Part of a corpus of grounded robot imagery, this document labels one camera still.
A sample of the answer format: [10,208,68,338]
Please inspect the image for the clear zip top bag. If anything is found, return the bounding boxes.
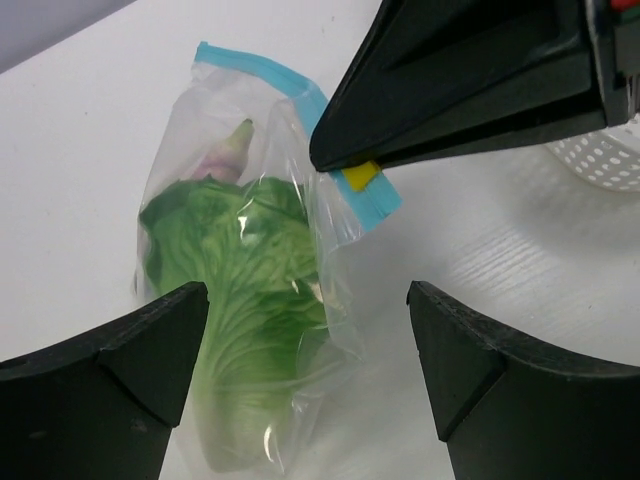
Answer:
[136,42,402,479]

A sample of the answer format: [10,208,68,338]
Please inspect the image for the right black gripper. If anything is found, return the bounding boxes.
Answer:
[376,0,639,169]

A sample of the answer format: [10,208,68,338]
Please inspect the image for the yellow zip slider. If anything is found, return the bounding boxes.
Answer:
[341,161,381,192]

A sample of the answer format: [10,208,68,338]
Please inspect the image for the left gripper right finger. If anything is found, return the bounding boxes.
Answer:
[407,281,639,479]

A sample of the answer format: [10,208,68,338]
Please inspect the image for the fake purple eggplant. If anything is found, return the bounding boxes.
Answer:
[191,118,255,184]

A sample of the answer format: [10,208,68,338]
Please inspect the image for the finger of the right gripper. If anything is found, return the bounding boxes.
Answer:
[310,1,592,172]

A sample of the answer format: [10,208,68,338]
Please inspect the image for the white perforated basket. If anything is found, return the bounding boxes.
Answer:
[545,115,640,193]

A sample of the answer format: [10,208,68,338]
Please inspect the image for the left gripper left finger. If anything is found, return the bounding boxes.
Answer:
[1,282,208,480]

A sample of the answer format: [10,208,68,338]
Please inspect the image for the fake green lettuce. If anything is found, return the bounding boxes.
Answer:
[139,177,327,473]

